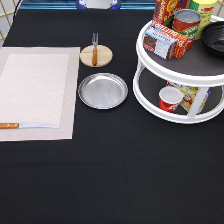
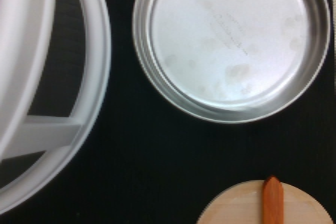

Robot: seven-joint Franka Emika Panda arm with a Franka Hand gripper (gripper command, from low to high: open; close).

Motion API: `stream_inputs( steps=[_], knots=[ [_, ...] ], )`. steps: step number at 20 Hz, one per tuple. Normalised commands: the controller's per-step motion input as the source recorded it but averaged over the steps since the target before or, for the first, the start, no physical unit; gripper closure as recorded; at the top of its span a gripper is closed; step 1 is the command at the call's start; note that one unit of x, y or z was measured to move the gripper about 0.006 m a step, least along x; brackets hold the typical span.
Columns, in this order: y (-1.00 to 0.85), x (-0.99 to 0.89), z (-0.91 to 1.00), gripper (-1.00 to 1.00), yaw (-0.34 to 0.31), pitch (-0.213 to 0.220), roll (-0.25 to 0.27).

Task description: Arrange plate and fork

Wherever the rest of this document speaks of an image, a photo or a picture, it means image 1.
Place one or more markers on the chocolate cake mix box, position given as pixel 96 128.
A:
pixel 165 42

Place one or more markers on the wooden-handled knife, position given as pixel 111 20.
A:
pixel 25 125

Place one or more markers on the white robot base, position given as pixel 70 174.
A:
pixel 98 4

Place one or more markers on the beige woven placemat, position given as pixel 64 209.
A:
pixel 38 85

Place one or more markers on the round silver metal plate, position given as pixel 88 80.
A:
pixel 103 91

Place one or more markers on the yellow box on lower shelf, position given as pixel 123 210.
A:
pixel 189 96

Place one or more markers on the white two-tier turntable rack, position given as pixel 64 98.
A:
pixel 196 69

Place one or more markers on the wooden-handled fork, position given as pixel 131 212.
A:
pixel 95 44

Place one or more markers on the small red cup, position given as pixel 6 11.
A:
pixel 170 98

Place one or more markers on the red and yellow box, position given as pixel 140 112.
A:
pixel 164 10

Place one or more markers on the round wooden coaster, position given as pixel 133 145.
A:
pixel 104 55

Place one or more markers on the black bowl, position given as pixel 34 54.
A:
pixel 212 37

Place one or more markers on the red tomato soup can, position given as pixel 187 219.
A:
pixel 186 22

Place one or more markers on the yellow cylindrical canister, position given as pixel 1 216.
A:
pixel 205 8

